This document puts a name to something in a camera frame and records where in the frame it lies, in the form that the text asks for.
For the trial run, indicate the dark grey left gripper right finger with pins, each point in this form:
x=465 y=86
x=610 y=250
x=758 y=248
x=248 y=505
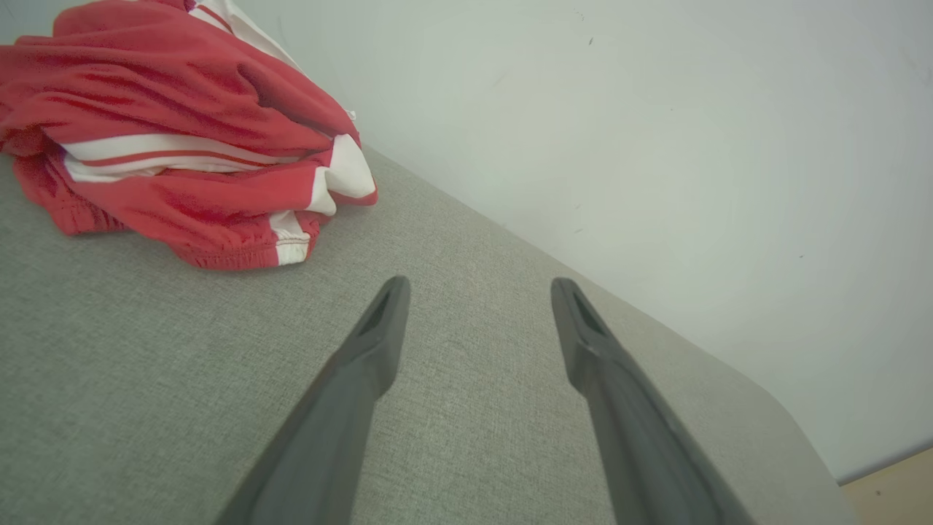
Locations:
x=627 y=415

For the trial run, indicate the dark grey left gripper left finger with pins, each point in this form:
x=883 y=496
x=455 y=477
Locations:
x=342 y=408

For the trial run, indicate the red white basketball shorts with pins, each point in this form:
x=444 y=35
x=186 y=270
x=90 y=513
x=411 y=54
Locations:
x=211 y=219

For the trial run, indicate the red Bulls basketball jersey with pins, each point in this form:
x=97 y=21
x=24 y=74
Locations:
x=146 y=73

